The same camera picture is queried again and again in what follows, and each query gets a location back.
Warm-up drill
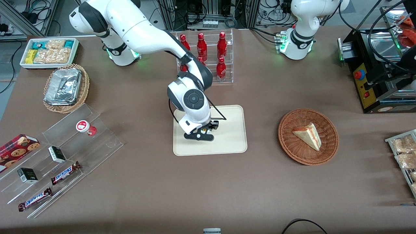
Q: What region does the large clear cracker bag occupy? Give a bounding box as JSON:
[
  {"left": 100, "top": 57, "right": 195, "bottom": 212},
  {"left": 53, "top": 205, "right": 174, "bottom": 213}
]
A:
[{"left": 33, "top": 48, "right": 72, "bottom": 64}]

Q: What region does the aluminium frame post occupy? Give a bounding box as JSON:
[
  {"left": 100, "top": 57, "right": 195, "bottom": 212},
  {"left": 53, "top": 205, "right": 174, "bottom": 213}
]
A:
[{"left": 34, "top": 0, "right": 60, "bottom": 37}]

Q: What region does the black looped cable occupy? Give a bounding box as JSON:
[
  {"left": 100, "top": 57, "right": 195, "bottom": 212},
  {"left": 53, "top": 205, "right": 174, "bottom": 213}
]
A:
[{"left": 281, "top": 219, "right": 329, "bottom": 234}]

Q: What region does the white snack tray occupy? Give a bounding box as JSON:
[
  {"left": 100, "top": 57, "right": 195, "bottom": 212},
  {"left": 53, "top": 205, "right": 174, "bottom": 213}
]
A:
[{"left": 19, "top": 38, "right": 79, "bottom": 70}]

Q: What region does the small black box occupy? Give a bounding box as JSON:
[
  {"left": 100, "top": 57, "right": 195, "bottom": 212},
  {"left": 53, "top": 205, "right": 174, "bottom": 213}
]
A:
[
  {"left": 17, "top": 167, "right": 38, "bottom": 184},
  {"left": 48, "top": 146, "right": 67, "bottom": 163}
]

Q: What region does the clear acrylic bottle rack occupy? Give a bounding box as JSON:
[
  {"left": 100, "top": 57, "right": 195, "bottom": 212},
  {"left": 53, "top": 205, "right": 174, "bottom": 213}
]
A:
[{"left": 175, "top": 29, "right": 234, "bottom": 85}]

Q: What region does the red gum bottle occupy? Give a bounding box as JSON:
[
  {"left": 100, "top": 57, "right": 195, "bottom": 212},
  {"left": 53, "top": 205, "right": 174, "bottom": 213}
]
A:
[{"left": 76, "top": 120, "right": 97, "bottom": 136}]

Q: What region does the wrapped triangle sandwich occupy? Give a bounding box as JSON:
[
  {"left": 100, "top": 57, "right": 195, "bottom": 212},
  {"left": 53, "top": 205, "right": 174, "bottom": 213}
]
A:
[{"left": 292, "top": 123, "right": 322, "bottom": 151}]

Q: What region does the brown snickers bar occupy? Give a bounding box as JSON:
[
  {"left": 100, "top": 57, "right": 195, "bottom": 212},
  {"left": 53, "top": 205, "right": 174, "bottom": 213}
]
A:
[
  {"left": 18, "top": 187, "right": 53, "bottom": 212},
  {"left": 51, "top": 162, "right": 82, "bottom": 186}
]

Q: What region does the clear acrylic tiered stand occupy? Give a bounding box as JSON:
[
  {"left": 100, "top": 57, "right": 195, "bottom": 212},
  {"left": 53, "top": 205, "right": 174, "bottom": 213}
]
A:
[{"left": 0, "top": 103, "right": 124, "bottom": 219}]

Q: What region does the brown wicker basket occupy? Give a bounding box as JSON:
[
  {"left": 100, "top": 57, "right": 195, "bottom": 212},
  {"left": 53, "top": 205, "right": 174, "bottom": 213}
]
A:
[{"left": 278, "top": 108, "right": 339, "bottom": 166}]

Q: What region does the cream plastic tray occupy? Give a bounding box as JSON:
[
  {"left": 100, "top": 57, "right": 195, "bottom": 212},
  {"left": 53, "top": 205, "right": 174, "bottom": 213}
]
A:
[{"left": 173, "top": 105, "right": 248, "bottom": 156}]

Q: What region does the yellow snack bar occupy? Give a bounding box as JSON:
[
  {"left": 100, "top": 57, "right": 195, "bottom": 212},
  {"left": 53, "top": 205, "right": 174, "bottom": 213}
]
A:
[{"left": 25, "top": 49, "right": 38, "bottom": 64}]

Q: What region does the silver foil container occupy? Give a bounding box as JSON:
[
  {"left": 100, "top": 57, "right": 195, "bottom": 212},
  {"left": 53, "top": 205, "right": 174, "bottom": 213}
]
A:
[{"left": 44, "top": 68, "right": 82, "bottom": 106}]

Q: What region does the grey wire rack tray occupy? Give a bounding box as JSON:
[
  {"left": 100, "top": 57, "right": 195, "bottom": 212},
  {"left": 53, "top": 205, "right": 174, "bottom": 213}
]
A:
[{"left": 385, "top": 129, "right": 416, "bottom": 199}]

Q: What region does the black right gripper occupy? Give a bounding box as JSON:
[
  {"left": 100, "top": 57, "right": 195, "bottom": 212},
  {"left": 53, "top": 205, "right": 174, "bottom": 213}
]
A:
[{"left": 199, "top": 120, "right": 220, "bottom": 133}]

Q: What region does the tan wicker basket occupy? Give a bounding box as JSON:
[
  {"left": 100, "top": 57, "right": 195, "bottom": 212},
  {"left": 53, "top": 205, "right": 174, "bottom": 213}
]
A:
[{"left": 43, "top": 64, "right": 90, "bottom": 114}]

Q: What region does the small clear cracker bag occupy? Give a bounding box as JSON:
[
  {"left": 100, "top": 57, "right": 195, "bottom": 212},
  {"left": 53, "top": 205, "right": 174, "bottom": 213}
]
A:
[{"left": 45, "top": 40, "right": 65, "bottom": 50}]

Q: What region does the red cookie box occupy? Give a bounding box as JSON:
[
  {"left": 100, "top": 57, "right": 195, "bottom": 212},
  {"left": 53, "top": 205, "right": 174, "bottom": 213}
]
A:
[{"left": 0, "top": 134, "right": 41, "bottom": 173}]

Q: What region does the black heating machine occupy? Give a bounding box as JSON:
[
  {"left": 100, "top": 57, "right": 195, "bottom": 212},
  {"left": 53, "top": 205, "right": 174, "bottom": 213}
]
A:
[{"left": 337, "top": 0, "right": 416, "bottom": 114}]

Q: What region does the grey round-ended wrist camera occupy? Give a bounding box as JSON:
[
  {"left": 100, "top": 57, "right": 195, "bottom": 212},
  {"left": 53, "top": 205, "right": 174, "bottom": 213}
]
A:
[{"left": 184, "top": 129, "right": 215, "bottom": 142}]

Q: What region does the clear bag of crackers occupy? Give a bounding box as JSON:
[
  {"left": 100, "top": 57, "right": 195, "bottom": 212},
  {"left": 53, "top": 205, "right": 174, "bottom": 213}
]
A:
[
  {"left": 391, "top": 135, "right": 416, "bottom": 153},
  {"left": 395, "top": 153, "right": 416, "bottom": 169}
]

